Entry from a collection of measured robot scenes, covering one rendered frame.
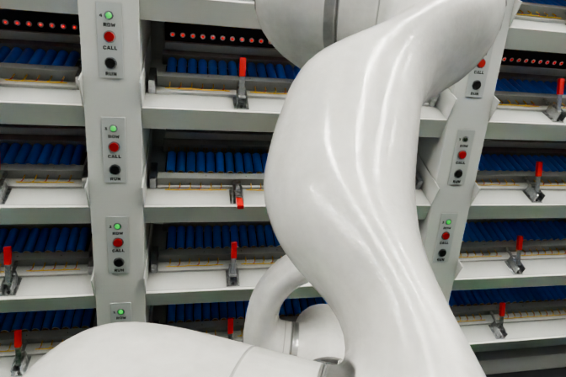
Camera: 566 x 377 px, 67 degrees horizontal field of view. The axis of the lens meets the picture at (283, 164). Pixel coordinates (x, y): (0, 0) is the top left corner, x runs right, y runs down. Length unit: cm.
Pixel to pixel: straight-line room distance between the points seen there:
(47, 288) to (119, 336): 79
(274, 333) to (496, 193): 70
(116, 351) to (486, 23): 34
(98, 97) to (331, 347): 55
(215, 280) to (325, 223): 75
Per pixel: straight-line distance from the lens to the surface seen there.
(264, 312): 57
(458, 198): 103
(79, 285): 99
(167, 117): 82
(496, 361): 143
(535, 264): 129
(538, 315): 145
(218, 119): 82
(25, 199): 93
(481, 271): 118
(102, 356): 21
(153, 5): 80
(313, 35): 42
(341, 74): 28
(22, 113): 87
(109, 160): 84
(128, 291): 95
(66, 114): 84
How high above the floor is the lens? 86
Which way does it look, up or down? 17 degrees down
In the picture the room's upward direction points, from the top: 4 degrees clockwise
